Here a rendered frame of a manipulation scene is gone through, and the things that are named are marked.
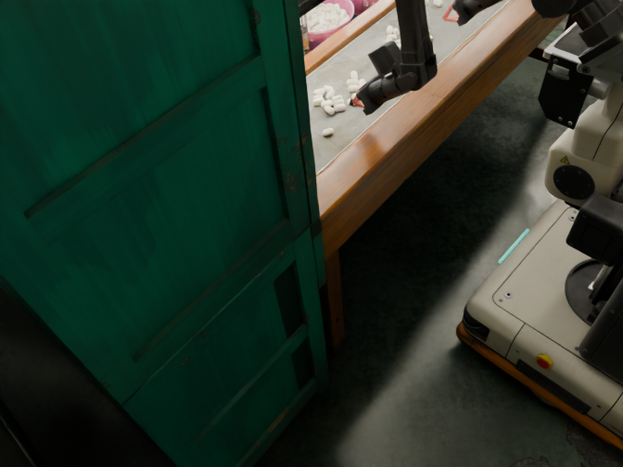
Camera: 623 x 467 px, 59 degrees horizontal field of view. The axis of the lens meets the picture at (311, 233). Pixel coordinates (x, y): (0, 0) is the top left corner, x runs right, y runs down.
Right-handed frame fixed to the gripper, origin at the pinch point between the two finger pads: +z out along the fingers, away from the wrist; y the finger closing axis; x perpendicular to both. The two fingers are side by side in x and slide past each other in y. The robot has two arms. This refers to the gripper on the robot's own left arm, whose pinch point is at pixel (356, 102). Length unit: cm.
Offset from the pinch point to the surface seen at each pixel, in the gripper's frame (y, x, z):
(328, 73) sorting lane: -13.4, -8.6, 21.0
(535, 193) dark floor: -77, 83, 29
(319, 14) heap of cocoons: -38, -25, 40
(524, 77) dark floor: -146, 56, 60
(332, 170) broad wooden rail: 20.1, 8.9, -2.8
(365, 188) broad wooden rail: 16.5, 17.8, -5.6
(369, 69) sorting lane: -22.5, -2.8, 14.3
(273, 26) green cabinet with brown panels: 44, -25, -49
